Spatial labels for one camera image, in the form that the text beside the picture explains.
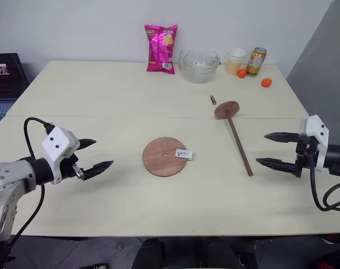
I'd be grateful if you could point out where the clear glass bowl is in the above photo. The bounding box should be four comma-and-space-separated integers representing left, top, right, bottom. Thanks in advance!
177, 49, 221, 84

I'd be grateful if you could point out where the pink chips bag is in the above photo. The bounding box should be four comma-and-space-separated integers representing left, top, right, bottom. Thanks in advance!
144, 24, 178, 75

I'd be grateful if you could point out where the wooden stick with disc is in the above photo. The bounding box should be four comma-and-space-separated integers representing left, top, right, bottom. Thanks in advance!
214, 101, 254, 177

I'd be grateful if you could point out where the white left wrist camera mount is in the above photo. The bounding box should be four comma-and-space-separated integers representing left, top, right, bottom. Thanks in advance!
40, 126, 81, 185

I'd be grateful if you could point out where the plastic cup with juice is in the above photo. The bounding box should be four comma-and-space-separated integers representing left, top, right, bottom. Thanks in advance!
225, 48, 246, 76

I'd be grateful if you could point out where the black laptop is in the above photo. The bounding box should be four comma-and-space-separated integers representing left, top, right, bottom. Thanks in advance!
0, 53, 30, 132

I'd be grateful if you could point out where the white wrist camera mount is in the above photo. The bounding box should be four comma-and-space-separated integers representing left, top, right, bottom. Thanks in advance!
298, 114, 330, 171
40, 126, 81, 185

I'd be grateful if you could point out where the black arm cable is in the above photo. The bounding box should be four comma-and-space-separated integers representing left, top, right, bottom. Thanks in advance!
309, 153, 340, 212
7, 117, 54, 242

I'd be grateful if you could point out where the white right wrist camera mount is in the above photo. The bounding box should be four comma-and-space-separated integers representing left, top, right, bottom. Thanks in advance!
298, 114, 330, 171

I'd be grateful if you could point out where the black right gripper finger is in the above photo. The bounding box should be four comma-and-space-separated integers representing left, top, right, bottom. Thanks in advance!
264, 132, 300, 144
255, 157, 297, 176

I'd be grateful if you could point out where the small white labelled box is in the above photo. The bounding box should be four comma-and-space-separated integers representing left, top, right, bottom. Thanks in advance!
174, 149, 194, 161

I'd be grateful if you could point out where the dark rounded robot foot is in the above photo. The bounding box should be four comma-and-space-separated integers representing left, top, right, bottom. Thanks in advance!
134, 237, 166, 269

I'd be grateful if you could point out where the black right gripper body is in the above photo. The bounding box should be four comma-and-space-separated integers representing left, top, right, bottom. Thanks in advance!
292, 133, 319, 178

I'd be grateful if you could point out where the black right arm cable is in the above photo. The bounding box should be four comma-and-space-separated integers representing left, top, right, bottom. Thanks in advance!
309, 153, 340, 212

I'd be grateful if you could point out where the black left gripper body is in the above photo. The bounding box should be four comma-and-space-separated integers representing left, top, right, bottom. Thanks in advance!
59, 138, 85, 180

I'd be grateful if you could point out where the orange green drink can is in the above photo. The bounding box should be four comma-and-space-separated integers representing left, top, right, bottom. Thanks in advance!
245, 47, 268, 78

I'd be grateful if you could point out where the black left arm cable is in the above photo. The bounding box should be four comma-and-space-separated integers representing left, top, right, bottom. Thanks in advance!
7, 117, 54, 242

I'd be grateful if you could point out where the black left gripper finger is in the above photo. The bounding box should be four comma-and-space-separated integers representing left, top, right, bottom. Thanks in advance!
77, 138, 97, 151
81, 160, 114, 181

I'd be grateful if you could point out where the round wooden base disc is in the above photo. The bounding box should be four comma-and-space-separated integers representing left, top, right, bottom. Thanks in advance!
141, 136, 187, 178

